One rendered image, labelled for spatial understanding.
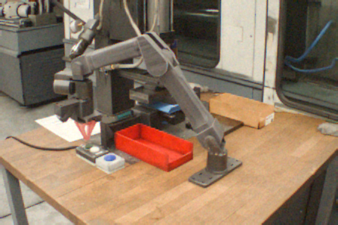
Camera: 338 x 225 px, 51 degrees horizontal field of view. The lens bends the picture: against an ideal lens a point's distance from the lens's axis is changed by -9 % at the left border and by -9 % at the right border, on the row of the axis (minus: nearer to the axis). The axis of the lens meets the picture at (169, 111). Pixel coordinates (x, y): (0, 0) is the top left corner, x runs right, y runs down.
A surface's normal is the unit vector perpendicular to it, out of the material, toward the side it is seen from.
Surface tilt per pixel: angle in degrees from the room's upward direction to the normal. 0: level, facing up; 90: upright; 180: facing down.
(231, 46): 90
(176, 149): 90
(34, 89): 90
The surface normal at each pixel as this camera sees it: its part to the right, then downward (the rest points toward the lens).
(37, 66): 0.69, 0.25
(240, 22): -0.72, 0.24
